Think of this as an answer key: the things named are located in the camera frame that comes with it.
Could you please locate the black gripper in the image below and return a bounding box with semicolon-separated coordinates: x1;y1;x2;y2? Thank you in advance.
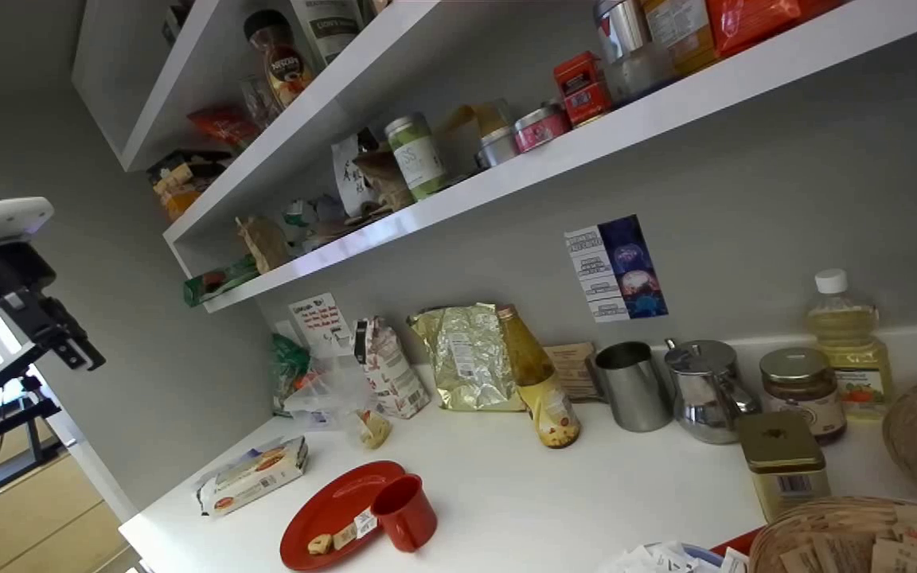
0;289;106;369

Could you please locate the red cup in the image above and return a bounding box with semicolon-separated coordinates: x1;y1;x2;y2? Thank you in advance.
372;475;437;555

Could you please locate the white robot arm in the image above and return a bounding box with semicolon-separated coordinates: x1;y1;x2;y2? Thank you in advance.
0;195;106;369

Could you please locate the red plate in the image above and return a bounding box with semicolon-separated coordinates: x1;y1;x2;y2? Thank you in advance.
280;463;404;573

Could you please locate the small food piece on plate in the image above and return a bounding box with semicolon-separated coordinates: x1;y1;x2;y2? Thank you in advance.
306;534;336;556

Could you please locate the steel cup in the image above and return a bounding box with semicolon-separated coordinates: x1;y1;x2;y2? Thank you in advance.
593;341;672;434

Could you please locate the black stand left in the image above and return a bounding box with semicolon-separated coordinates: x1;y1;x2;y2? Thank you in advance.
0;345;63;486

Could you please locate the red white paper note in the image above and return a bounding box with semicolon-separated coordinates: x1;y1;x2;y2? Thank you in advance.
290;292;355;357

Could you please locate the white cardboard box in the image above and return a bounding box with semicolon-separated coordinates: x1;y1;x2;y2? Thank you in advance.
195;437;309;518

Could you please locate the clear plastic bag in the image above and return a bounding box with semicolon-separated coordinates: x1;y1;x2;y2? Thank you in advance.
270;335;388;434

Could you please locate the white patterned carton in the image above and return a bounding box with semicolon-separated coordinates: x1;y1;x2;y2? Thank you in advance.
355;314;432;419

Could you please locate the white paper label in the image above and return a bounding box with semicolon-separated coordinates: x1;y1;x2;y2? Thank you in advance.
331;509;380;551

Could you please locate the gold foil bag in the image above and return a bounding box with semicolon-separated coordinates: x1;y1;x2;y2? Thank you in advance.
408;303;523;413

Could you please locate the pink tin can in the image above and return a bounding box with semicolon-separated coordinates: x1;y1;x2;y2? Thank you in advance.
514;106;568;152

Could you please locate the yellow sauce bottle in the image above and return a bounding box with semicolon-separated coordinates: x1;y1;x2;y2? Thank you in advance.
499;304;582;448

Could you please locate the brown small box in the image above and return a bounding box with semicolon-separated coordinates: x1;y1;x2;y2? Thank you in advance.
549;345;600;401

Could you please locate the red box on shelf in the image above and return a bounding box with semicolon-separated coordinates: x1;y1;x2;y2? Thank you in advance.
553;52;611;125

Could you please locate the steel teapot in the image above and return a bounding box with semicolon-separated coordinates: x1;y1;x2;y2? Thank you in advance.
665;337;760;447

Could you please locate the orange bag on shelf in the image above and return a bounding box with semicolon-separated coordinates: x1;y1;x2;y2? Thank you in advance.
708;0;844;58

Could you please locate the glass jar with gold lid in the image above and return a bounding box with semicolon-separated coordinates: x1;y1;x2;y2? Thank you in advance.
759;346;847;441

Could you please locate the gold tea tin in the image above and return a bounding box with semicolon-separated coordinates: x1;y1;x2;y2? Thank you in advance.
737;412;832;521

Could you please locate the cooking oil bottle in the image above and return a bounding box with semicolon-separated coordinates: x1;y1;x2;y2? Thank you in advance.
806;266;892;419

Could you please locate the woven basket with packets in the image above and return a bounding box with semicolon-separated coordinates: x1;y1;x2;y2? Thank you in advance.
749;495;917;573

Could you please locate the white wall shelf unit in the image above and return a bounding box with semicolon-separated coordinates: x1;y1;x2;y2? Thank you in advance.
74;0;917;312

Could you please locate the blue white wall leaflet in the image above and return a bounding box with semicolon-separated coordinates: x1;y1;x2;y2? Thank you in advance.
563;216;669;324

